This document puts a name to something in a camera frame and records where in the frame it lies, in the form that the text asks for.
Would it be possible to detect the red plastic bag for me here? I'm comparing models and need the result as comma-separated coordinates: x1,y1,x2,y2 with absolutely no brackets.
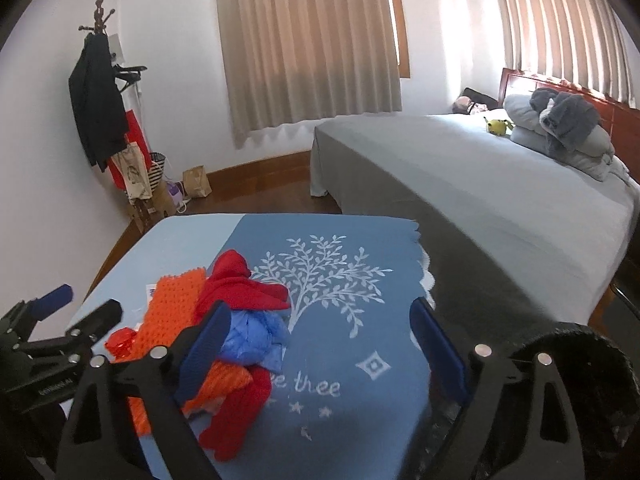
104,327,138,362

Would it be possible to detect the orange bubble wrap sheet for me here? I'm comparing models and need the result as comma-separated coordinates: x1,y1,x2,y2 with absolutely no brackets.
129,268,253,415

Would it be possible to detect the blue plastic bag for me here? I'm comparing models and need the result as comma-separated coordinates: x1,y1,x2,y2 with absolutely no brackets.
217,310,291,373

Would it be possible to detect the black trash bin bag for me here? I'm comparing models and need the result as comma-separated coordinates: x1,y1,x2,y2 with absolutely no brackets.
424,322,640,480

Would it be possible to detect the wooden coat rack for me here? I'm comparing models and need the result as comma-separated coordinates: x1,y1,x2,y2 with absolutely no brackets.
78,0,175,233

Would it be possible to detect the red sock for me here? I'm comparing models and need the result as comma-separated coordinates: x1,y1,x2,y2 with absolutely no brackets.
193,249,290,462

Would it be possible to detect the blue tree-pattern tablecloth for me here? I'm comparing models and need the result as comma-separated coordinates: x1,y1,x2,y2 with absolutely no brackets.
79,214,433,479

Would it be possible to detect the purple item on floor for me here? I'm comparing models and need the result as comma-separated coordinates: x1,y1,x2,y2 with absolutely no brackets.
166,181,186,208

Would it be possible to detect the beige tote bag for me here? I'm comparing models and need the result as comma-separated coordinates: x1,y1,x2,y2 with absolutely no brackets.
110,142,152,203

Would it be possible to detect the striped basket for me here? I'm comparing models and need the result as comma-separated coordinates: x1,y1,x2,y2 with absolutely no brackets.
148,152,166,192

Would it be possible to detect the grey sheeted bed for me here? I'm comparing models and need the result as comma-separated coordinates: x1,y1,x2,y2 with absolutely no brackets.
309,112,640,325

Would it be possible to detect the brown paper bag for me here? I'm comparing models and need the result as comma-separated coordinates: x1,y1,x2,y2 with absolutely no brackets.
182,166,212,198

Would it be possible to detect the red hanging bag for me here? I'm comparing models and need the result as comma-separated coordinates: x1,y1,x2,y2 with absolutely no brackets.
107,110,152,200

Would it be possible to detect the black hanging coat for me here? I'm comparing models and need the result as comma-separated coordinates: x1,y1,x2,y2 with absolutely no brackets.
68,34,129,172

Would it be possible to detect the grey pillow stack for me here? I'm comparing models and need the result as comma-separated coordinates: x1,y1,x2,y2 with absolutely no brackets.
503,88,615,182

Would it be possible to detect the yellow plush toy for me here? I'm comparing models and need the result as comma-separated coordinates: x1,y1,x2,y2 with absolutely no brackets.
484,118,514,138

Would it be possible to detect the dark grey folded blanket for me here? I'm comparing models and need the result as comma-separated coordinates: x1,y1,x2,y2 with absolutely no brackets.
529,88,600,159

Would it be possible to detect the red wooden headboard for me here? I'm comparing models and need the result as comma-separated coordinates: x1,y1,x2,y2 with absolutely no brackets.
499,66,640,183

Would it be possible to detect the black bag on nightstand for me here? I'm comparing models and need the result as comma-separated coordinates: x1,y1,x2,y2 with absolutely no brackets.
462,87,500,110

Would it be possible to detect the beige left curtain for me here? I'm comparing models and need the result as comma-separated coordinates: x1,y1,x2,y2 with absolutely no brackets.
216,0,402,145

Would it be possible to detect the beige curtain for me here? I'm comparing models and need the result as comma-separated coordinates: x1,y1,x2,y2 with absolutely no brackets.
216,0,402,145
498,0,637,107

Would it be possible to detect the beige right curtain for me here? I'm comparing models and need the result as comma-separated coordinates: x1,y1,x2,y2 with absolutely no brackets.
498,0,637,107

